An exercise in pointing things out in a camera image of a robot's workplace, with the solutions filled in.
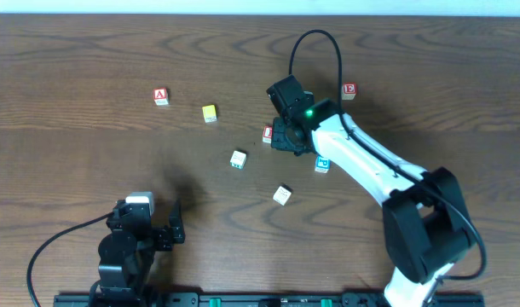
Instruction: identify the red letter I block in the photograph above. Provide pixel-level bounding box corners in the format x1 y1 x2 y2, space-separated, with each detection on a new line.
262 125 273 144

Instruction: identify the white block green side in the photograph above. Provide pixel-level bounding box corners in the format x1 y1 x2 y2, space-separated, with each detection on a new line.
229 150 247 169

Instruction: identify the red letter A block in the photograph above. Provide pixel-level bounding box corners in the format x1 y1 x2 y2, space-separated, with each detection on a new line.
153 88 169 106

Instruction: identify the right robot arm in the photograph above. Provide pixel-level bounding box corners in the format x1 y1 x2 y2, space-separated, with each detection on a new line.
267 75 479 306

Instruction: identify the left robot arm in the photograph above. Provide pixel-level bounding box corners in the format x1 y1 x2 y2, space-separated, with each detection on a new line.
87 200 185 307

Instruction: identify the blue letter P block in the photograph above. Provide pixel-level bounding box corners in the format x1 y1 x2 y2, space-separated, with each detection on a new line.
315 156 331 173

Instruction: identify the plain white wooden block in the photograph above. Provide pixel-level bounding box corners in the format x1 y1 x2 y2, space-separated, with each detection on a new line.
273 185 292 206

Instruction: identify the red letter E block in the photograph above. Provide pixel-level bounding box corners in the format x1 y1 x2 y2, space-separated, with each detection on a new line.
341 83 357 101

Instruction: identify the yellow wooden block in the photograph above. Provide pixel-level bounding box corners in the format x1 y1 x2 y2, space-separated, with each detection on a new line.
202 105 217 123

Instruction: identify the right black cable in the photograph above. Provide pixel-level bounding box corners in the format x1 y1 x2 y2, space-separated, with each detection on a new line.
287 28 488 307

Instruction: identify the black cable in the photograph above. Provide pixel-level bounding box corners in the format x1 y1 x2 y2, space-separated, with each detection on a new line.
287 28 488 307
26 211 115 307

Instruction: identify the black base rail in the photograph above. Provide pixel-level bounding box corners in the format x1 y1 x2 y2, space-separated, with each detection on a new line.
53 291 486 307

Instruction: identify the left black cable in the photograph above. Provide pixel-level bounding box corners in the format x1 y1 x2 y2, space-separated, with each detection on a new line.
26 211 115 307

